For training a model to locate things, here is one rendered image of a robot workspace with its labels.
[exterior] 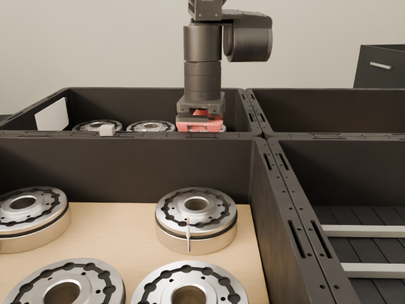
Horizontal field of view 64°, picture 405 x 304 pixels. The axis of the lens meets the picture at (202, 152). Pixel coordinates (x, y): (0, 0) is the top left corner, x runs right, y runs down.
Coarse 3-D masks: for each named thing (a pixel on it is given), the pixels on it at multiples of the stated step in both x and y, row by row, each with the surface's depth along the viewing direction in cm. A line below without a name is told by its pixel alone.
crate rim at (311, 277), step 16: (256, 144) 42; (272, 160) 37; (272, 176) 34; (272, 192) 31; (288, 208) 28; (288, 224) 26; (288, 240) 25; (304, 240) 24; (304, 256) 23; (304, 272) 21; (320, 272) 21; (304, 288) 21; (320, 288) 20
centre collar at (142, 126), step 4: (140, 124) 69; (144, 124) 69; (148, 124) 69; (152, 124) 70; (156, 124) 69; (160, 124) 69; (140, 128) 67; (144, 128) 66; (148, 128) 66; (152, 128) 66; (156, 128) 66; (160, 128) 67
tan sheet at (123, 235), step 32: (96, 224) 43; (128, 224) 43; (0, 256) 37; (32, 256) 37; (64, 256) 37; (96, 256) 37; (128, 256) 37; (160, 256) 37; (192, 256) 37; (224, 256) 37; (256, 256) 37; (0, 288) 33; (128, 288) 33; (256, 288) 33
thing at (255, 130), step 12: (48, 96) 65; (240, 96) 65; (36, 108) 58; (252, 108) 57; (12, 120) 51; (252, 120) 55; (0, 132) 46; (12, 132) 46; (24, 132) 46; (36, 132) 46; (48, 132) 46; (60, 132) 46; (72, 132) 46; (84, 132) 46; (96, 132) 46; (120, 132) 46; (132, 132) 46; (144, 132) 46; (156, 132) 46; (168, 132) 46; (180, 132) 46; (192, 132) 46; (204, 132) 46; (216, 132) 46; (228, 132) 46; (240, 132) 46; (252, 132) 46
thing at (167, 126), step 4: (152, 120) 73; (156, 120) 73; (132, 124) 70; (136, 124) 70; (164, 124) 70; (168, 124) 70; (172, 124) 70; (128, 128) 68; (132, 128) 68; (136, 128) 68; (164, 128) 68; (168, 128) 68; (172, 128) 68
